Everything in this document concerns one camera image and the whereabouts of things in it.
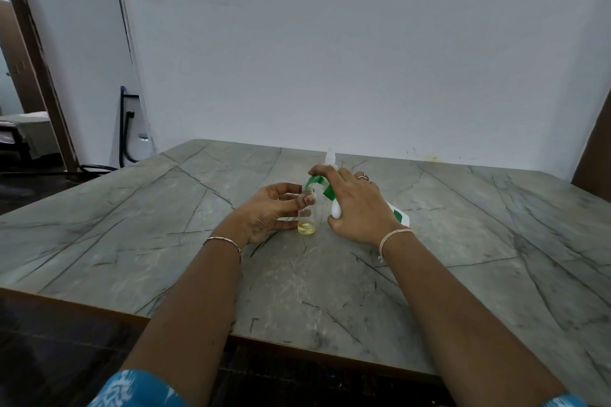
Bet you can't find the person's left hand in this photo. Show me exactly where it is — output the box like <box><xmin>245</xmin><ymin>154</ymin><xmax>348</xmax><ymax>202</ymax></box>
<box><xmin>209</xmin><ymin>183</ymin><xmax>317</xmax><ymax>251</ymax></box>

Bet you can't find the small clear bottle yellow liquid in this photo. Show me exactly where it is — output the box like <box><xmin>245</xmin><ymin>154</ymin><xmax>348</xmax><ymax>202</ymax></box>
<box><xmin>297</xmin><ymin>184</ymin><xmax>317</xmax><ymax>236</ymax></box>

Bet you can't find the black metal pipe stand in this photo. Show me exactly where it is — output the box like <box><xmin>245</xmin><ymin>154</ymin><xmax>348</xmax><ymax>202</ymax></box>
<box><xmin>117</xmin><ymin>85</ymin><xmax>142</xmax><ymax>169</ymax></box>

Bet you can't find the blue patterned sleeve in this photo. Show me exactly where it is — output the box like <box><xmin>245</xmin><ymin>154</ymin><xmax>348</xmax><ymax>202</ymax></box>
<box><xmin>543</xmin><ymin>394</ymin><xmax>589</xmax><ymax>407</ymax></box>
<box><xmin>87</xmin><ymin>369</ymin><xmax>193</xmax><ymax>407</ymax></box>

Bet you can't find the person's right forearm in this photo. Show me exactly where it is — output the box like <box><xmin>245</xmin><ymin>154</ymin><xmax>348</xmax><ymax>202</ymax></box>
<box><xmin>381</xmin><ymin>230</ymin><xmax>569</xmax><ymax>405</ymax></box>

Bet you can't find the dark wooden door frame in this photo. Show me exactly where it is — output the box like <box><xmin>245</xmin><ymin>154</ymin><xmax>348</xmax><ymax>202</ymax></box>
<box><xmin>0</xmin><ymin>0</ymin><xmax>80</xmax><ymax>175</ymax></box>

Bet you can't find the blue patterned right sleeve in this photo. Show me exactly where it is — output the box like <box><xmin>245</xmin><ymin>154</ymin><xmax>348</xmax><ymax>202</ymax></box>
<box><xmin>543</xmin><ymin>394</ymin><xmax>589</xmax><ymax>407</ymax></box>

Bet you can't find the white green refill bottle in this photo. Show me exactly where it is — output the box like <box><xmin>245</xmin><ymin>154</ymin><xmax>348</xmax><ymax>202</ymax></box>
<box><xmin>305</xmin><ymin>148</ymin><xmax>412</xmax><ymax>227</ymax></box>

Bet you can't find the thin metal bangle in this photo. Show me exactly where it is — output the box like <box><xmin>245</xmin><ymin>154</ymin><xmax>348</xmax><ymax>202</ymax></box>
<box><xmin>202</xmin><ymin>235</ymin><xmax>244</xmax><ymax>264</ymax></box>

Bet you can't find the brown wooden panel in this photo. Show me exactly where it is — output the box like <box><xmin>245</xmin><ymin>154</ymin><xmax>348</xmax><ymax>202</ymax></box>
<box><xmin>571</xmin><ymin>86</ymin><xmax>611</xmax><ymax>204</ymax></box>

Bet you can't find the bed with light cover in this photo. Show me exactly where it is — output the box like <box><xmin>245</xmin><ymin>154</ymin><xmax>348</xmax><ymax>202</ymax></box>
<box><xmin>0</xmin><ymin>110</ymin><xmax>54</xmax><ymax>160</ymax></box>

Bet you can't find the blue patterned left sleeve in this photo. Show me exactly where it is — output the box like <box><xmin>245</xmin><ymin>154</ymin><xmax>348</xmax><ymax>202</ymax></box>
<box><xmin>87</xmin><ymin>369</ymin><xmax>193</xmax><ymax>407</ymax></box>

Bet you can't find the white thread bracelet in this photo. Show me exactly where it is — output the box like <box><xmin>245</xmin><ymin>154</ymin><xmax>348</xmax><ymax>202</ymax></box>
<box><xmin>377</xmin><ymin>228</ymin><xmax>414</xmax><ymax>265</ymax></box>

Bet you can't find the person's left forearm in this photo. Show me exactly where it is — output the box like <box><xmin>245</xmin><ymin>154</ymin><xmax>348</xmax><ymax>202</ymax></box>
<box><xmin>115</xmin><ymin>236</ymin><xmax>244</xmax><ymax>386</ymax></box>

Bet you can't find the person's right hand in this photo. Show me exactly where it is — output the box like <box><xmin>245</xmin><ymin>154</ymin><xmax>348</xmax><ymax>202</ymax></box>
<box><xmin>308</xmin><ymin>164</ymin><xmax>414</xmax><ymax>251</ymax></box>

